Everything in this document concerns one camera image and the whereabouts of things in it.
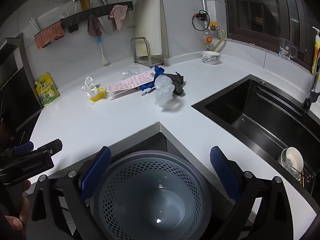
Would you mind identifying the grey perforated trash bin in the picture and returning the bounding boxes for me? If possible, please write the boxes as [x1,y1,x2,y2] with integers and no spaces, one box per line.
[90,150,213,240]

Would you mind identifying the white wrapper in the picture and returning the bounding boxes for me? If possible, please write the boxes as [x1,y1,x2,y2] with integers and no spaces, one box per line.
[81,77,98,98]

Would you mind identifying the black kitchen sink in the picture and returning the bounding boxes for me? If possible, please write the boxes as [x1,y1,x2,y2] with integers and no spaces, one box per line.
[191,74,320,198]

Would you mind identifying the yellow soap bottle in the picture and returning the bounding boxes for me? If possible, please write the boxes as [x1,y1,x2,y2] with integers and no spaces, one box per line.
[311,26,320,74]

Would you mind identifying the white cutting board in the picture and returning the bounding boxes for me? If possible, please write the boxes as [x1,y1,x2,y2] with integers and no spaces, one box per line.
[134,0,169,58]

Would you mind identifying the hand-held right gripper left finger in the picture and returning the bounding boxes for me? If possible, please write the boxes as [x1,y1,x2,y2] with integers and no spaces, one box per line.
[25,146,112,240]

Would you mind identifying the dark window frame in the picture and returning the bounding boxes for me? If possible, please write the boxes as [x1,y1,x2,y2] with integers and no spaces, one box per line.
[222,0,320,68]

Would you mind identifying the white straws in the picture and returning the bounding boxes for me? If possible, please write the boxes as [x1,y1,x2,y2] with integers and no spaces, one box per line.
[29,17,42,34]

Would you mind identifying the metal board rack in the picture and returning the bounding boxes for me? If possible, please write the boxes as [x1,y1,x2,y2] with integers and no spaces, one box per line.
[131,37,164,68]

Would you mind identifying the pink cloth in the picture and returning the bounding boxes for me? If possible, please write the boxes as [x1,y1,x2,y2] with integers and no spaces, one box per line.
[109,4,128,30]

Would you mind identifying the clear plastic bag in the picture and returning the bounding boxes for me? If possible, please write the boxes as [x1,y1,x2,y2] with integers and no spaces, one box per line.
[154,75,175,106]

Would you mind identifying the pink paper receipt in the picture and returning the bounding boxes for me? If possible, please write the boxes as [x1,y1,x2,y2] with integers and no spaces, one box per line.
[105,70,157,93]

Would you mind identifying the dark grey cloth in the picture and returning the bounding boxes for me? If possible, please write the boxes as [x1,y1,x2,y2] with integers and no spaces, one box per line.
[164,71,187,97]

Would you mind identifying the person's left hand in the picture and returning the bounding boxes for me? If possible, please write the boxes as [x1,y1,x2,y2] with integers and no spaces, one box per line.
[4,180,32,237]

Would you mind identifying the black integrated stove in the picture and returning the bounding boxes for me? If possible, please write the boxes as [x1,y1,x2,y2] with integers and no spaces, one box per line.
[0,37,43,153]

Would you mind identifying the yellow green pouch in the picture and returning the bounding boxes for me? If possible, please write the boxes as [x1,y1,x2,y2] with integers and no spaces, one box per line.
[35,72,60,107]

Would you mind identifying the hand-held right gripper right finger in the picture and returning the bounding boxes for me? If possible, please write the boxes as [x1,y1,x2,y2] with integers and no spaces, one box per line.
[209,146,300,240]

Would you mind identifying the metal faucet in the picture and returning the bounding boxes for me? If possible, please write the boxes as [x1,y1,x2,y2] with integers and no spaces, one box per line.
[302,57,320,112]

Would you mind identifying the metal gas pipe with valves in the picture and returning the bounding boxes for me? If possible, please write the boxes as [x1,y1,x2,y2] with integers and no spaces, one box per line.
[192,0,220,51]

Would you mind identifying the blue patterned bowl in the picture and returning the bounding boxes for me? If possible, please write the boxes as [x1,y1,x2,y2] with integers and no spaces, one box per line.
[199,51,222,65]

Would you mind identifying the yellowish gas hose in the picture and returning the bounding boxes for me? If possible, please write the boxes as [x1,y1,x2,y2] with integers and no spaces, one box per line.
[211,28,227,52]

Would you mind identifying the orange wavy sponge cloth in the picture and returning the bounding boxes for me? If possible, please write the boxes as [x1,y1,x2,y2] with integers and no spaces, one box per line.
[34,21,65,50]

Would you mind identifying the printed glass mug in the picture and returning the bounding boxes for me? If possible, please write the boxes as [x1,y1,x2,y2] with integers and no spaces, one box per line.
[278,37,299,61]

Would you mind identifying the blue white bottle brush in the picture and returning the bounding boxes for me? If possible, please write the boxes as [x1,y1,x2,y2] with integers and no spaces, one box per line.
[96,36,110,66]

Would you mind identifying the white bowl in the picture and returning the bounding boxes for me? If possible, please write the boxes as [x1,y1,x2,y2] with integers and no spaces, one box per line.
[278,146,304,176]

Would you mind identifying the brown cloth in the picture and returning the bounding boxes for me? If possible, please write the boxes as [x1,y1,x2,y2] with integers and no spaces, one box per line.
[87,14,103,38]

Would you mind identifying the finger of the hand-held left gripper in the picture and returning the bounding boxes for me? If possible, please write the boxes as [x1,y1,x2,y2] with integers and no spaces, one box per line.
[12,142,34,156]
[34,139,63,157]

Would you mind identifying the black wall rail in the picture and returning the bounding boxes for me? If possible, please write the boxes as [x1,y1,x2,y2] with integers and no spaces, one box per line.
[60,1,134,33]

